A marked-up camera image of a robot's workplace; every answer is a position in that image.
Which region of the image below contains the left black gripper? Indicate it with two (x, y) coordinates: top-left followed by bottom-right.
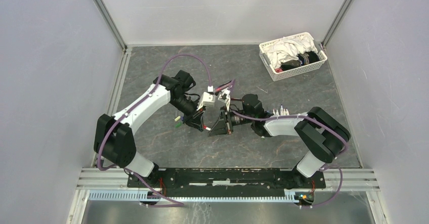
(170, 95), (206, 132)

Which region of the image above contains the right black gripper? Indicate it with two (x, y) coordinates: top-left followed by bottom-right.
(208, 106), (253, 137)

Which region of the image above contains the black cap marker pen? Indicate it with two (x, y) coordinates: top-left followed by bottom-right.
(215, 83), (231, 92)

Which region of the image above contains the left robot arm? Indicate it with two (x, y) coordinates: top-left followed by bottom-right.
(94, 70), (205, 187)

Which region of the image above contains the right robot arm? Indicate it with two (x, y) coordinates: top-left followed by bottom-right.
(208, 94), (351, 188)

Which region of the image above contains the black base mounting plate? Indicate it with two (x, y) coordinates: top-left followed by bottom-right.
(126, 167), (326, 198)

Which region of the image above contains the white plastic basket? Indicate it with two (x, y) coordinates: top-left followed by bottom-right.
(259, 32), (327, 81)

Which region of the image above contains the white cloth in basket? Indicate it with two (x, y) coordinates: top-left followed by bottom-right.
(264, 35), (318, 69)

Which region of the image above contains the black cloth in basket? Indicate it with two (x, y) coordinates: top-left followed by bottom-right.
(280, 51), (319, 71)

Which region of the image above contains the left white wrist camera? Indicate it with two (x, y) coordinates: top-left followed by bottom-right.
(197, 86), (216, 110)

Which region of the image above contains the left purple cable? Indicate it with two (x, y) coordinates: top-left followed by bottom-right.
(96, 54), (213, 208)

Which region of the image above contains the purple cable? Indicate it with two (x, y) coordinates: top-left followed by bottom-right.
(216, 79), (349, 208)
(96, 54), (213, 208)

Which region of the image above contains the white slotted cable duct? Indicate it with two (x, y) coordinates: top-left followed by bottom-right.
(88, 190), (299, 203)

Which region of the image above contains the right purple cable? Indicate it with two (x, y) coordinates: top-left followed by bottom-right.
(216, 79), (349, 208)

